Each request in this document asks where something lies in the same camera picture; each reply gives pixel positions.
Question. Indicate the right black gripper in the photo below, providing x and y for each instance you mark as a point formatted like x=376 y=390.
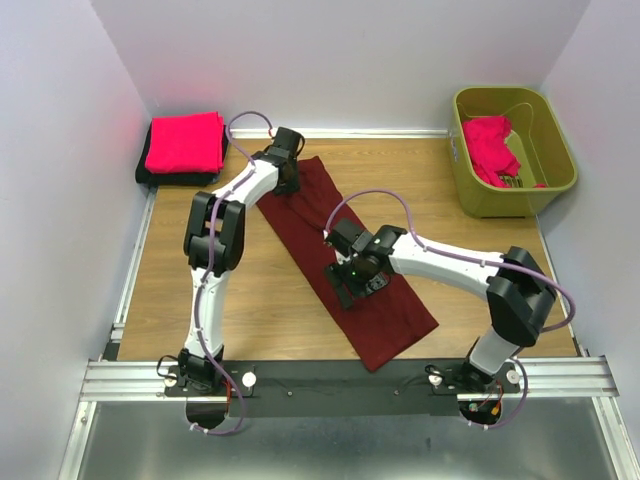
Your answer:
x=336 y=272

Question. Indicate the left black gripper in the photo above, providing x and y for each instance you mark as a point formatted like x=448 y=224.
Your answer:
x=293 y=185

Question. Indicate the maroon t shirt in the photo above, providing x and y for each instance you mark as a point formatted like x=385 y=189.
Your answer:
x=381 y=321

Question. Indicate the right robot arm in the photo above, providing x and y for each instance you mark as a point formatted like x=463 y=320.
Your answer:
x=519 y=296

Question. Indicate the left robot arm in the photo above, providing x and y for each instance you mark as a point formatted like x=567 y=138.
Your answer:
x=214 y=245

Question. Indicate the folded pink t shirt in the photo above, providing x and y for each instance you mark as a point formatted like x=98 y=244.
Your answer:
x=186 y=144

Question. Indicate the folded black t shirt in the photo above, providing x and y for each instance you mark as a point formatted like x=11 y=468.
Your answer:
x=144 y=176

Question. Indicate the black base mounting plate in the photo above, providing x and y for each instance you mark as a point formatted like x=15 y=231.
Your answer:
x=332 y=388

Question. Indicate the pink t shirt in bin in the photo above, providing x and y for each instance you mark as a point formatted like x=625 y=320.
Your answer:
x=497 y=153

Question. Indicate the olive green plastic bin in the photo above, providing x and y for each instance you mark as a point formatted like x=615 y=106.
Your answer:
x=534 y=121

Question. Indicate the aluminium frame rail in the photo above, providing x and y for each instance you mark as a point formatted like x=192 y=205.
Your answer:
x=346 y=133

